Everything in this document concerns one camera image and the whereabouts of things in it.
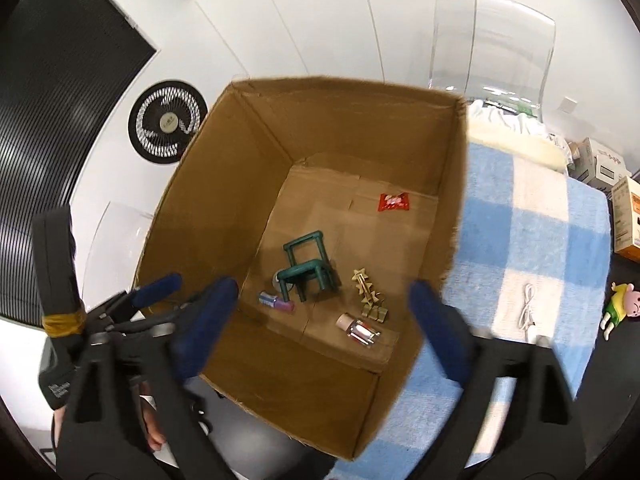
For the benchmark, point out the white wall socket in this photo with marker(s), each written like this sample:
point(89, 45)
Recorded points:
point(569, 105)

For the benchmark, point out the black electric fan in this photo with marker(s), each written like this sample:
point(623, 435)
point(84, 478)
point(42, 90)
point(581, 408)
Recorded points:
point(167, 121)

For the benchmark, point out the white cardboard box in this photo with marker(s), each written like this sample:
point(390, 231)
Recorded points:
point(605, 162)

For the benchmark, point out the black slatted wall panel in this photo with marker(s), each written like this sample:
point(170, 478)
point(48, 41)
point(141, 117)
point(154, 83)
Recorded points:
point(60, 85)

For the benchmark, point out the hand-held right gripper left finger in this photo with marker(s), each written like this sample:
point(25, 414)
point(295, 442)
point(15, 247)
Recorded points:
point(205, 330)

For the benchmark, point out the green toy chair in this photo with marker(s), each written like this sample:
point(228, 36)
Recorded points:
point(307, 270)

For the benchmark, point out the clear perfume bottle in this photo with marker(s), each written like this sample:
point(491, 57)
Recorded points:
point(360, 330)

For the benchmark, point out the gold binder clip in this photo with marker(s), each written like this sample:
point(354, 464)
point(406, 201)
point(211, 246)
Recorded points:
point(382, 314)
point(368, 311)

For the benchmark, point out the brown cardboard box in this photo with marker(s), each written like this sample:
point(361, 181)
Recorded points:
point(210, 160)

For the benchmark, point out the person's left hand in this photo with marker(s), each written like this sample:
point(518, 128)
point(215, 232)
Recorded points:
point(152, 425)

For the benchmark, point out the small bottle with pink cap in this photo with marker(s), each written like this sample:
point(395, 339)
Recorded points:
point(275, 302)

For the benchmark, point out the blue and cream checked blanket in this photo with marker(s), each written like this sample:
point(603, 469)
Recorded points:
point(525, 220)

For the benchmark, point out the gold star ornament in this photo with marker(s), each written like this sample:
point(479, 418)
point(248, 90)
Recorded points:
point(365, 287)

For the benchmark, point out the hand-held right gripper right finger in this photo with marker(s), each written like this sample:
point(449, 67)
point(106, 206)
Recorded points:
point(442, 335)

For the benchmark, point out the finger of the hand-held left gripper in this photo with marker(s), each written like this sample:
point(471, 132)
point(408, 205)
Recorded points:
point(150, 317)
point(155, 287)

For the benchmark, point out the cartoon boy figure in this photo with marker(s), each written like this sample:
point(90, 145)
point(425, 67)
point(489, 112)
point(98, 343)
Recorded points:
point(622, 307)

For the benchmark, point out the transparent plastic chair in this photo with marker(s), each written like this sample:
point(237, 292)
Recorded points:
point(495, 45)

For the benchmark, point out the red snack packet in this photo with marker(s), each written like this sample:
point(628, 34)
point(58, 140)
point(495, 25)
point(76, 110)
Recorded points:
point(394, 202)

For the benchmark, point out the orange cardboard product box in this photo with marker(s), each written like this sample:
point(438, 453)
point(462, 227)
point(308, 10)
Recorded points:
point(627, 220)

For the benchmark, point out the white cloth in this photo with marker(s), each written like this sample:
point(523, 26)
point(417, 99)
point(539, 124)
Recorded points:
point(505, 117)

